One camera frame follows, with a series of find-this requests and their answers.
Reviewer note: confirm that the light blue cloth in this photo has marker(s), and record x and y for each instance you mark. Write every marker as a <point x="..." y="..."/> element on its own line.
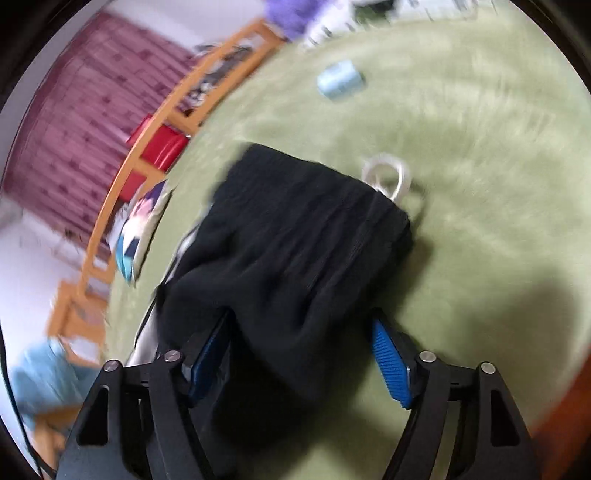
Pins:
<point x="44" y="378"/>

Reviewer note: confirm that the wooden bed frame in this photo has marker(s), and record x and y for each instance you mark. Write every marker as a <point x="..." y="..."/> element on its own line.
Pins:
<point x="152" y="134"/>

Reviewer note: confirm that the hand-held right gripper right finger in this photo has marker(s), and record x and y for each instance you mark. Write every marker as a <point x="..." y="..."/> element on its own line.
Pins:
<point x="390" y="364"/>

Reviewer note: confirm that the maroon patterned curtain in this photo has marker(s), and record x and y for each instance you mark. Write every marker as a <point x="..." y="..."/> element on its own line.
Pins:
<point x="92" y="124"/>

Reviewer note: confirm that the red box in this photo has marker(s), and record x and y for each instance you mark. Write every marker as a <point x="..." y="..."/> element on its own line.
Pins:
<point x="154" y="146"/>

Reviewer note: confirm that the green fuzzy blanket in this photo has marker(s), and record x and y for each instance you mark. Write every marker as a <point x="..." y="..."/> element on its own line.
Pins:
<point x="415" y="184"/>

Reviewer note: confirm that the white tape roll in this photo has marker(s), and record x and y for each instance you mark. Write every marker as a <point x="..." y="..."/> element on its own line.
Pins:
<point x="387" y="177"/>

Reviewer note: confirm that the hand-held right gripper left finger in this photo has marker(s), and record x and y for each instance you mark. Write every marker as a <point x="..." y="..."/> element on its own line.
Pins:
<point x="208" y="357"/>

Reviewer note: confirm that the light blue thread spool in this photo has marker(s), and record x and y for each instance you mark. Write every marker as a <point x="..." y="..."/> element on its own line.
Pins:
<point x="340" y="79"/>

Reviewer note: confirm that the black pants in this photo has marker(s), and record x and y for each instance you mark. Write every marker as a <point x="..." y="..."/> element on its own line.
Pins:
<point x="295" y="267"/>

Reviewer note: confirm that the printed cushion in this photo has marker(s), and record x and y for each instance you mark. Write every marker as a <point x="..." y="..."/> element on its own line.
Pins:
<point x="138" y="228"/>

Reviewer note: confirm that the purple cloth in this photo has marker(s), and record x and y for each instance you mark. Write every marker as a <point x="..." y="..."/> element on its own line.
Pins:
<point x="288" y="16"/>

